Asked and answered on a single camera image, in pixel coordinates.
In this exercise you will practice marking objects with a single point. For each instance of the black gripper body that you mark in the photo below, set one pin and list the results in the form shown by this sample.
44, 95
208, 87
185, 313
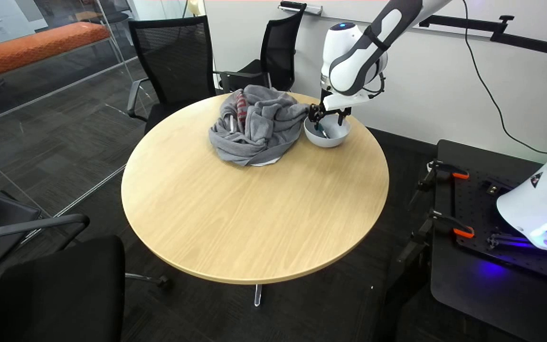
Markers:
335, 110

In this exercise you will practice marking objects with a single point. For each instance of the teal capped marker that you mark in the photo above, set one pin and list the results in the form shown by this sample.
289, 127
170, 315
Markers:
322, 129

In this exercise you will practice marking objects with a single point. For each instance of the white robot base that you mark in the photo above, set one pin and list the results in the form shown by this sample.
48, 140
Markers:
540, 201

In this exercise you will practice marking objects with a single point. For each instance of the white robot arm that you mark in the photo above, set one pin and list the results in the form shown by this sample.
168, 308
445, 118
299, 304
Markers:
356, 62

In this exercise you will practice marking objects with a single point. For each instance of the white bowl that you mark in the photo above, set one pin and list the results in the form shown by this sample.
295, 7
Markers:
327, 138

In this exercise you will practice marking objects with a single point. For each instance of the grey sweater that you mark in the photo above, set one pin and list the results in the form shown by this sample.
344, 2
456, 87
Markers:
255, 125

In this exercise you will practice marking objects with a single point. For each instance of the black mesh office chair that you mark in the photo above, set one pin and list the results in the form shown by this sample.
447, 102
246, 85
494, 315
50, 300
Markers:
171, 57
27, 224
284, 49
58, 290

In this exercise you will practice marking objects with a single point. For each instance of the chrome table base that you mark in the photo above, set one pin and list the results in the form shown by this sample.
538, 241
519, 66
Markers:
257, 296

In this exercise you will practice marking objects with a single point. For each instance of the black mounting table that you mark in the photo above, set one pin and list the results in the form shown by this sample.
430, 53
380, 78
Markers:
475, 277

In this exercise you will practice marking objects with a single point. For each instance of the orange bench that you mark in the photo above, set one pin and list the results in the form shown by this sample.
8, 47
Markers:
33, 49

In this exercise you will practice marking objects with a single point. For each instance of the black wall rail piece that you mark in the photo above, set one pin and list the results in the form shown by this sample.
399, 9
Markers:
293, 5

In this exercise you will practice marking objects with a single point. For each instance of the metal base mounting bracket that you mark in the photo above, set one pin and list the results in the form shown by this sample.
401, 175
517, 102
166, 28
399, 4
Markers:
508, 239

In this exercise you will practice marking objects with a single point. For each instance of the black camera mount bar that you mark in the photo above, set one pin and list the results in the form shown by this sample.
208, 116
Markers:
540, 47

